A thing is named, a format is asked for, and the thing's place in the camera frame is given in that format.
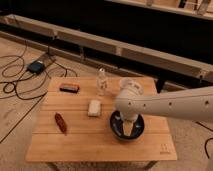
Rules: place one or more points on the white sponge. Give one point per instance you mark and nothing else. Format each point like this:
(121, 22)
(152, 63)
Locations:
(94, 108)

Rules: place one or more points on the clear plastic bottle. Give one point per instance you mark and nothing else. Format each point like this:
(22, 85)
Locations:
(101, 82)

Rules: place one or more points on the long wooden shelf frame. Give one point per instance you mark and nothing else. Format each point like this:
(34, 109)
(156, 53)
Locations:
(155, 58)

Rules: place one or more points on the blue power box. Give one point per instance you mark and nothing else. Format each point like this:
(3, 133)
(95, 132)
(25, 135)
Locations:
(36, 67)

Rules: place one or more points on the red pepper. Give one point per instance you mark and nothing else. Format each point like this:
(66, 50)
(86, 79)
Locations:
(61, 123)

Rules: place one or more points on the black and orange block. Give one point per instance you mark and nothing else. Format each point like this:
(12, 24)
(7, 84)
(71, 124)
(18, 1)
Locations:
(69, 88)

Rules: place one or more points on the wooden table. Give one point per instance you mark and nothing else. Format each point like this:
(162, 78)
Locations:
(89, 138)

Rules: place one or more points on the dark blue bowl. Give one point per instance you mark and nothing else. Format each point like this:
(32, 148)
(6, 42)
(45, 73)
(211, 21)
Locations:
(116, 125)

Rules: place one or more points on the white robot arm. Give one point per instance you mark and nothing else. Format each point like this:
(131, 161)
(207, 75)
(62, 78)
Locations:
(192, 104)

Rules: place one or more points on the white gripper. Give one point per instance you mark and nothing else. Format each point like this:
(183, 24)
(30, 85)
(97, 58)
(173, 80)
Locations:
(128, 121)

